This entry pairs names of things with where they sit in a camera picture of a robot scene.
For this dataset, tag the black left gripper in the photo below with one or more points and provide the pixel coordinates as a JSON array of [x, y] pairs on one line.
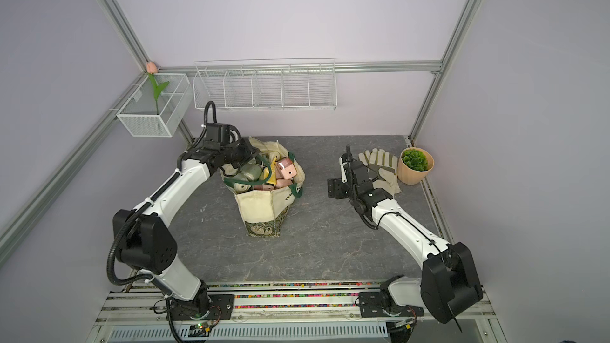
[[250, 150]]

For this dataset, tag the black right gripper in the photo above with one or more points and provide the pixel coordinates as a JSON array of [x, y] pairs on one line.
[[334, 187]]

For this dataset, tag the cream tote bag green handles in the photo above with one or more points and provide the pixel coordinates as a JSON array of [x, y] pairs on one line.
[[262, 206]]

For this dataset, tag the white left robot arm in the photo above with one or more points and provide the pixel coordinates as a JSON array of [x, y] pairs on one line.
[[144, 247]]

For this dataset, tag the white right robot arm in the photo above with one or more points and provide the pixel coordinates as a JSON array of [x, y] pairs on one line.
[[449, 282]]

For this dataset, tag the cream work gloves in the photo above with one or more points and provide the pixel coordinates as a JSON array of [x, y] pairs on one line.
[[384, 166]]

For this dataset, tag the potted green plant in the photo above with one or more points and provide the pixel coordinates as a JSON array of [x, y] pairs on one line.
[[414, 165]]

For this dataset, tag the pink artificial tulip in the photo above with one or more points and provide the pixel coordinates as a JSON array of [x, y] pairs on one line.
[[157, 88]]

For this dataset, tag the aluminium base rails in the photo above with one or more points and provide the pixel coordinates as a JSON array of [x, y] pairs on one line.
[[306, 311]]

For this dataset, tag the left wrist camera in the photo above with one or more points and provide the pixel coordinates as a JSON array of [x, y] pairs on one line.
[[218, 133]]

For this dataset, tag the long white wire basket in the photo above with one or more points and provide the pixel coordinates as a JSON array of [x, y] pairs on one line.
[[266, 84]]

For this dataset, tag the small white wire basket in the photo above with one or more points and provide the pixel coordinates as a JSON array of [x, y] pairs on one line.
[[138, 113]]

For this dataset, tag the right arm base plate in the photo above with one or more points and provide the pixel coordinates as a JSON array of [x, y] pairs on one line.
[[379, 304]]

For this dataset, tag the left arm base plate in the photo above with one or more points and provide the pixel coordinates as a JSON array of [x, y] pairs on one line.
[[206, 306]]

